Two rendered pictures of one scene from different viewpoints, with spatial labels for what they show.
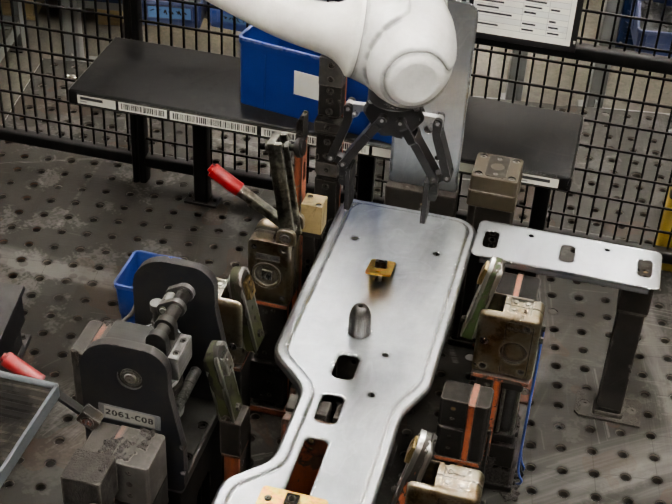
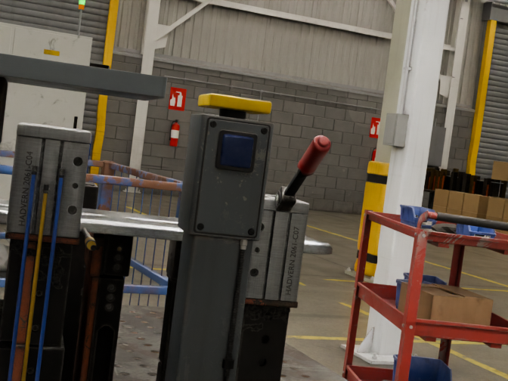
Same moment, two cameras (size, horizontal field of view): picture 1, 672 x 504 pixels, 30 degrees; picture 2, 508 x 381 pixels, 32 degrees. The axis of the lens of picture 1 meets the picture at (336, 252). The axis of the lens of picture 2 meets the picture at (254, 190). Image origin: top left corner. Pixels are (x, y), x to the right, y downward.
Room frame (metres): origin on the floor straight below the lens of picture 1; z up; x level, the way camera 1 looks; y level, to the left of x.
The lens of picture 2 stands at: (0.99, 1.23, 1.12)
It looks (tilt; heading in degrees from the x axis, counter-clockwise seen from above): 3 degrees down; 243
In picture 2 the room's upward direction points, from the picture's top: 7 degrees clockwise
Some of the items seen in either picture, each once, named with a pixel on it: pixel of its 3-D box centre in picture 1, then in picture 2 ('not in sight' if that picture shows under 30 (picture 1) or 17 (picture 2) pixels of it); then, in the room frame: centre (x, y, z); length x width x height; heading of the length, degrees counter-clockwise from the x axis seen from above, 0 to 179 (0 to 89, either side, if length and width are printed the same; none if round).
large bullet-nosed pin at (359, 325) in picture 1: (359, 322); not in sight; (1.36, -0.04, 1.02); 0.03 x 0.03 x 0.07
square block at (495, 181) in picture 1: (484, 255); not in sight; (1.72, -0.25, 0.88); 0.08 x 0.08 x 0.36; 77
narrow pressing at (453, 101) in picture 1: (431, 97); not in sight; (1.74, -0.14, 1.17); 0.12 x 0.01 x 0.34; 77
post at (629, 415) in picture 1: (623, 344); not in sight; (1.55, -0.47, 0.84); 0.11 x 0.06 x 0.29; 77
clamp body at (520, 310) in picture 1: (498, 396); not in sight; (1.38, -0.26, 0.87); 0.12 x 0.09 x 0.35; 77
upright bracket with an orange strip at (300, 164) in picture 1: (297, 248); not in sight; (1.62, 0.06, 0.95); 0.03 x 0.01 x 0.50; 167
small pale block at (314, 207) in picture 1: (310, 293); not in sight; (1.59, 0.04, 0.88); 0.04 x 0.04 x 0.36; 77
